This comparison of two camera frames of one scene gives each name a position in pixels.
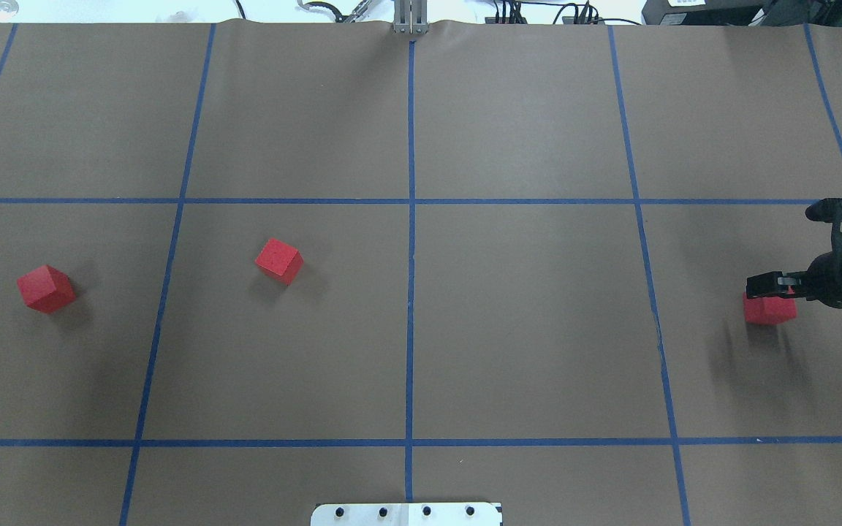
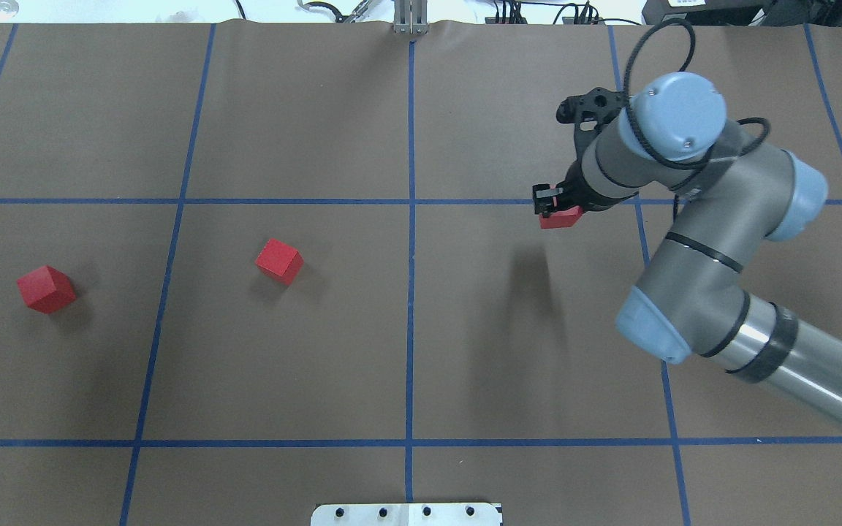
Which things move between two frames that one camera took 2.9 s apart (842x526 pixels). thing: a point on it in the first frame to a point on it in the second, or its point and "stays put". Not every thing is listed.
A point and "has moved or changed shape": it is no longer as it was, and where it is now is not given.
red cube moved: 769,310 has moved or changed shape
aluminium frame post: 411,17 stays put
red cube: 47,289 stays put
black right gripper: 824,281 to 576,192
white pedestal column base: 406,514 stays put
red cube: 279,260 stays put
